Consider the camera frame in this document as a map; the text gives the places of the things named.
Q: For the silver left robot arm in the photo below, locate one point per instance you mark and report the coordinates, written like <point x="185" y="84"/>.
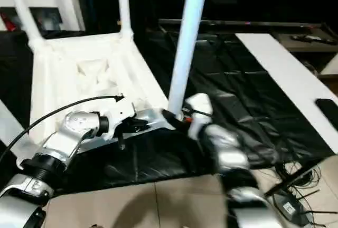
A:
<point x="68" y="138"/>

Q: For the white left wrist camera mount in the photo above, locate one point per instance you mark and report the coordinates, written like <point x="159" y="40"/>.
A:
<point x="119" y="111"/>

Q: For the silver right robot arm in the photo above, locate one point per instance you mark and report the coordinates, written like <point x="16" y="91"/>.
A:
<point x="227" y="154"/>

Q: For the black flat phone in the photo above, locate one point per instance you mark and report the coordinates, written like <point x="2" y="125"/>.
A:
<point x="327" y="111"/>

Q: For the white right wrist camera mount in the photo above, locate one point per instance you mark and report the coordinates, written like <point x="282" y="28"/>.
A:
<point x="198" y="109"/>

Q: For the dark metal rail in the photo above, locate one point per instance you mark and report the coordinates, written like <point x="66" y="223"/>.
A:
<point x="243" y="24"/>

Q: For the dark elongated device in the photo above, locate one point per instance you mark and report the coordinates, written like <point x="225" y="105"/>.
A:
<point x="311" y="38"/>

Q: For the white plastic table top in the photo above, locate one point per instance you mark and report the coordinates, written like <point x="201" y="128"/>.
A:
<point x="90" y="69"/>

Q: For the black plastic mat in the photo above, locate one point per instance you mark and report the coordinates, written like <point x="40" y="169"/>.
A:
<point x="237" y="112"/>

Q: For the small bottles behind glass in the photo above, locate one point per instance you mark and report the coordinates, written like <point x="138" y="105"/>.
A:
<point x="34" y="19"/>

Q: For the white paper sheet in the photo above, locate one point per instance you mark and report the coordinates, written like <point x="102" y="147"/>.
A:
<point x="285" y="75"/>

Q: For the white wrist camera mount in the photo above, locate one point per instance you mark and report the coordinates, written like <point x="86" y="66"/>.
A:
<point x="119" y="111"/>
<point x="198" y="109"/>

